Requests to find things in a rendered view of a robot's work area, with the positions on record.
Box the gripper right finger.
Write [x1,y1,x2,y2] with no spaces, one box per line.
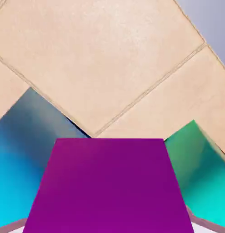
[185,205,225,233]

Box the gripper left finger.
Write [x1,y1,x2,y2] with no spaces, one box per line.
[0,218,28,233]

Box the small purple cube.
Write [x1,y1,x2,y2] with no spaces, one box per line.
[22,138,195,233]

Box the large green box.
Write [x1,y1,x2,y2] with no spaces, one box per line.
[164,119,225,230]

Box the large blue box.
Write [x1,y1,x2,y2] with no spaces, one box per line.
[0,87,92,229]

